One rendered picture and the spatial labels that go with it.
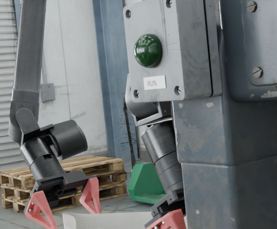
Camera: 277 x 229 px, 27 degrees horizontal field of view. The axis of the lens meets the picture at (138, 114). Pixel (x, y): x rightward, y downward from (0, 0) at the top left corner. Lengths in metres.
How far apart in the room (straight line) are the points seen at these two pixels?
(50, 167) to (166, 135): 0.36
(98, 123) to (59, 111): 0.76
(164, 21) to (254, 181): 0.17
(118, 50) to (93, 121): 1.23
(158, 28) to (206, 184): 0.15
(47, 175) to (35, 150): 0.06
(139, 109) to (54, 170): 0.32
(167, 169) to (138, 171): 5.41
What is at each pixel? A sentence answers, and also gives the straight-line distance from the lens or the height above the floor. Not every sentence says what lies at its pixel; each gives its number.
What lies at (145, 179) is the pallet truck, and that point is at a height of 0.23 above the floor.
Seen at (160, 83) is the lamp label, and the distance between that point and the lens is 0.49.
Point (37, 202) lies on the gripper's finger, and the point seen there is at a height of 1.06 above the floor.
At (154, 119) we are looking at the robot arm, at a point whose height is 1.20.
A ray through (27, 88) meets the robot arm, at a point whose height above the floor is 1.27.
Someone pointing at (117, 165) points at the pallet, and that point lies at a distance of 6.49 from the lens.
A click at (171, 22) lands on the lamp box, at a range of 0.48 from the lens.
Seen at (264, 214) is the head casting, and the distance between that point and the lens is 0.55.
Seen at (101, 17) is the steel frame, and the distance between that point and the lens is 9.52.
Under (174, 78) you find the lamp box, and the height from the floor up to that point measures 1.26.
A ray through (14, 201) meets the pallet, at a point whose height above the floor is 0.11.
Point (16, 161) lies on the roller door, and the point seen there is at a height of 0.31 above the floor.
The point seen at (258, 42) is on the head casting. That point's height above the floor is 1.28.
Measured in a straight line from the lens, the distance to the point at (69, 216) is 1.06.
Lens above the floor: 1.26
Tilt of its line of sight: 3 degrees down
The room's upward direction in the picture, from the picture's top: 6 degrees counter-clockwise
